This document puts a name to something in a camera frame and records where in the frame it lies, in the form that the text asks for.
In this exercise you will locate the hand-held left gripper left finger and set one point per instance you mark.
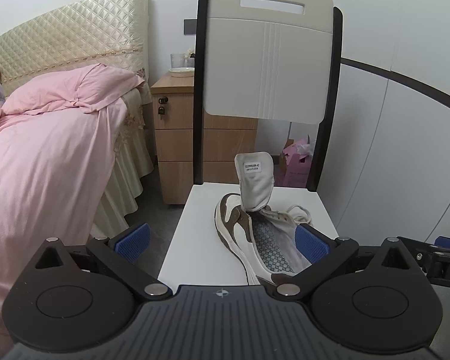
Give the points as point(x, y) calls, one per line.
point(133, 242)

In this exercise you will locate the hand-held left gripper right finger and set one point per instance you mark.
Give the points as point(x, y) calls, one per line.
point(311, 245)

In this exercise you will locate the white shoelace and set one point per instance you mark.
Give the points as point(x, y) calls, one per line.
point(298, 210)

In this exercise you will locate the white brown sneaker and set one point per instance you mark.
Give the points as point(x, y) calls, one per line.
point(236, 225)

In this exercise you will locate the pink cardboard box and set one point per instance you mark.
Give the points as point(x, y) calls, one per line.
point(296, 168)

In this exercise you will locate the wooden nightstand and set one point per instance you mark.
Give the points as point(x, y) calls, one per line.
point(176, 146)

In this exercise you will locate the small padlock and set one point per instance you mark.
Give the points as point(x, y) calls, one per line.
point(161, 111)

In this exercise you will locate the pink pillow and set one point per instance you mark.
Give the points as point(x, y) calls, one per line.
point(59, 90)

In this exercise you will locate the white black chair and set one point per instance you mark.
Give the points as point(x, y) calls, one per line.
point(270, 63)

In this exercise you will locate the cream quilted headboard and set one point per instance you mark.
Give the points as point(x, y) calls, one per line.
point(59, 30)

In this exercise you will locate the dark wall socket panel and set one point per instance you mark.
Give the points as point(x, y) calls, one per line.
point(190, 26)

